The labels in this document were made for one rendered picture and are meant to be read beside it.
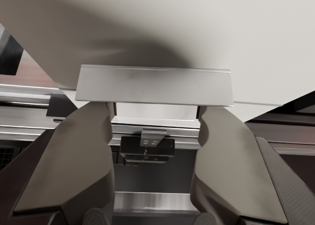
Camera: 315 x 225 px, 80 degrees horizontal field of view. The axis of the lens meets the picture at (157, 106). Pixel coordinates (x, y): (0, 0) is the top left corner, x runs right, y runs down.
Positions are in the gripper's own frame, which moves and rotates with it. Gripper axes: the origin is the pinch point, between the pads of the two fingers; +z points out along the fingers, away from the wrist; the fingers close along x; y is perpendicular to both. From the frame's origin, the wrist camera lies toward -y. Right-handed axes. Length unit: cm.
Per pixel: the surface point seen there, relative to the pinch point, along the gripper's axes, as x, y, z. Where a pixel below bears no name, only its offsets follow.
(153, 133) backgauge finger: -0.4, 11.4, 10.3
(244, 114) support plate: 8.6, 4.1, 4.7
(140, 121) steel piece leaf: -1.8, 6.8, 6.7
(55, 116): -12.1, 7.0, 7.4
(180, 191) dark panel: 9, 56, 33
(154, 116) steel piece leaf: -0.3, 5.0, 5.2
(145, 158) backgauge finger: -2.2, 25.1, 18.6
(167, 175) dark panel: 5, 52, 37
